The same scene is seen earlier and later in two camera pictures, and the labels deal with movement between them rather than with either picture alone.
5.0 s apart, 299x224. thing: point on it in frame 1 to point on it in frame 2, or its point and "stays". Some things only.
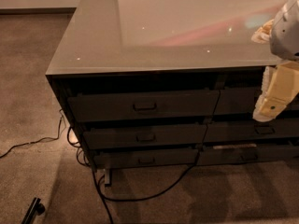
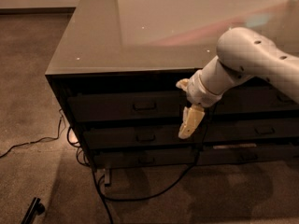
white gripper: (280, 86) to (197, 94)
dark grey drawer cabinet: (157, 76) stays
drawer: (106, 106) stays
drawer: (145, 136) stays
